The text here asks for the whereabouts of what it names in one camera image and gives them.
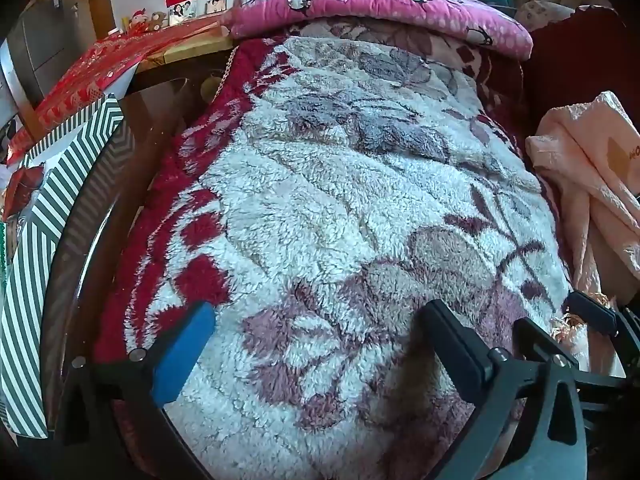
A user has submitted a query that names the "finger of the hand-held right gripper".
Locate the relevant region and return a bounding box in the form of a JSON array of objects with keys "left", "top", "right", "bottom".
[
  {"left": 514, "top": 316, "right": 556, "bottom": 359},
  {"left": 566, "top": 290, "right": 640, "bottom": 342}
]

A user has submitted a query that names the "red patterned cloth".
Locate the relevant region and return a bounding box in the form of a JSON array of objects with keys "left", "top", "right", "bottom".
[{"left": 7, "top": 19, "right": 226, "bottom": 166}]

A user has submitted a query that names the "red snack packet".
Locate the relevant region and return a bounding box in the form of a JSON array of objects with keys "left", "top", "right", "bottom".
[{"left": 2, "top": 165, "right": 48, "bottom": 221}]

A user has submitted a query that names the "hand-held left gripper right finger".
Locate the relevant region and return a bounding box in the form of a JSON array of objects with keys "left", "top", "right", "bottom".
[{"left": 419, "top": 299, "right": 588, "bottom": 480}]

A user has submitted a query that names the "peach pink cloth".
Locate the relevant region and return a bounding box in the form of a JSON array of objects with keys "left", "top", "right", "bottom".
[{"left": 525, "top": 91, "right": 640, "bottom": 376}]

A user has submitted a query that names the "floral fleece blanket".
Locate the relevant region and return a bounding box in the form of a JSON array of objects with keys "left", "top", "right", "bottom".
[{"left": 92, "top": 22, "right": 626, "bottom": 480}]

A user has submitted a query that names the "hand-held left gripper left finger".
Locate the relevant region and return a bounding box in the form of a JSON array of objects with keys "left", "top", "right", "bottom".
[{"left": 62, "top": 301, "right": 217, "bottom": 480}]

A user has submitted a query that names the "wooden post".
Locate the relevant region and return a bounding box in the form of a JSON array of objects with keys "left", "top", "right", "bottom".
[{"left": 87, "top": 0, "right": 118, "bottom": 41}]

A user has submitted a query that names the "grey refrigerator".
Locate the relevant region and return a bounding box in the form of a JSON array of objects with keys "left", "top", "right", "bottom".
[{"left": 7, "top": 0, "right": 76, "bottom": 106}]

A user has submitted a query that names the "green white striped box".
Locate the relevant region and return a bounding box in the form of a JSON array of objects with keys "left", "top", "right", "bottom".
[{"left": 0, "top": 92, "right": 126, "bottom": 438}]

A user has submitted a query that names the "wooden table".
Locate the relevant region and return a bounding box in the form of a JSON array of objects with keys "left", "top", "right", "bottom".
[{"left": 135, "top": 22, "right": 236, "bottom": 73}]

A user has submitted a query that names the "pink penguin print quilt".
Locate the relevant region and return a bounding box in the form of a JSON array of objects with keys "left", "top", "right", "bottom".
[{"left": 220, "top": 0, "right": 535, "bottom": 63}]

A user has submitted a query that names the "dark red cloth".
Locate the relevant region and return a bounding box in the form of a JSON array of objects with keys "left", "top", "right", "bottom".
[{"left": 520, "top": 5, "right": 640, "bottom": 141}]

